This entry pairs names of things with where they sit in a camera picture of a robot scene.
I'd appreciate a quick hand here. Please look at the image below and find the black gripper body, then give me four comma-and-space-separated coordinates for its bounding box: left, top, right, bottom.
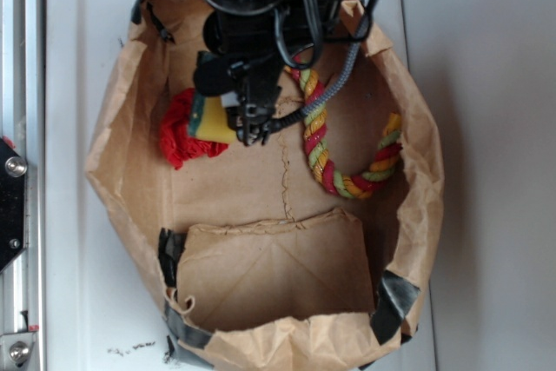
193, 0, 348, 105

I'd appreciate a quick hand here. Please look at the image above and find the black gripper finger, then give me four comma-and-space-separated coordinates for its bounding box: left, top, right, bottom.
236, 103, 274, 146

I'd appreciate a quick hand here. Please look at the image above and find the yellow green sponge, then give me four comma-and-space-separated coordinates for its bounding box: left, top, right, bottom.
187, 75, 236, 145

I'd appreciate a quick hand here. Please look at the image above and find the red crumpled paper ball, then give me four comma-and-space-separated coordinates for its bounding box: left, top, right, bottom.
159, 88, 228, 170

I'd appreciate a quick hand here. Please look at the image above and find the brown paper bag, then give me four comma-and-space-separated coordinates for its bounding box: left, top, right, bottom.
85, 0, 444, 370

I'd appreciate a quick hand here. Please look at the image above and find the black mounting plate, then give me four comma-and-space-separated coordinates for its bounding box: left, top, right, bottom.
0, 138, 28, 273

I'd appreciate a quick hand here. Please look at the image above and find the white plastic tray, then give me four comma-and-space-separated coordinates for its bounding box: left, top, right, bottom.
43, 0, 438, 371

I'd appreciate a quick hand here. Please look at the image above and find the grey braided cable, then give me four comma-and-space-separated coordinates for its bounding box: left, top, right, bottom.
260, 0, 399, 137

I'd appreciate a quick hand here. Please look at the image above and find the red green yellow rope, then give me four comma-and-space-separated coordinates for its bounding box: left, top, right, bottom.
284, 56, 404, 201

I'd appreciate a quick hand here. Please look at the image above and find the aluminium frame rail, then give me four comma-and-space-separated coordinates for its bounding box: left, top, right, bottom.
1, 0, 45, 370

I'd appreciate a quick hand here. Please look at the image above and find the silver corner bracket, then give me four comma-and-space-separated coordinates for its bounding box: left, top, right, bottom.
1, 332, 36, 371

